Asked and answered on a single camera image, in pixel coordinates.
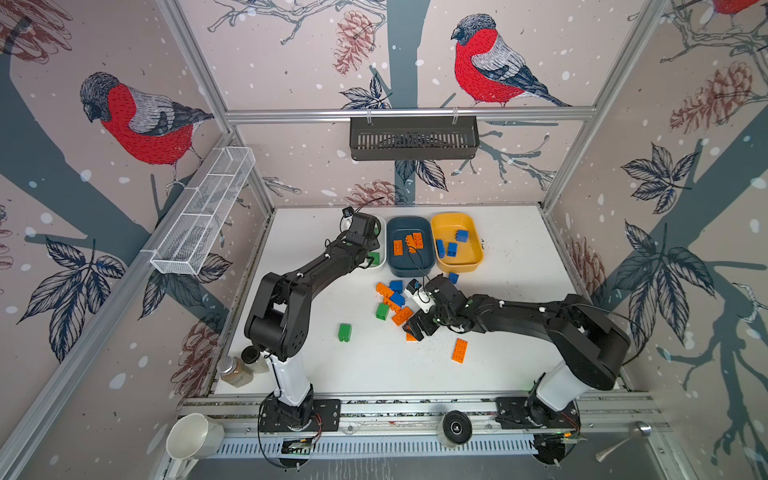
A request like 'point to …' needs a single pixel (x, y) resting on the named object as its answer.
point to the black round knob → (457, 426)
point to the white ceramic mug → (194, 436)
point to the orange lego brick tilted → (402, 315)
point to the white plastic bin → (382, 242)
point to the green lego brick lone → (344, 332)
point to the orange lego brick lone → (459, 351)
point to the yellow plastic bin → (457, 242)
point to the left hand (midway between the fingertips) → (367, 234)
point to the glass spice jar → (234, 371)
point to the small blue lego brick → (462, 235)
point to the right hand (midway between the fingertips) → (413, 320)
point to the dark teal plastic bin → (419, 265)
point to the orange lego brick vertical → (418, 239)
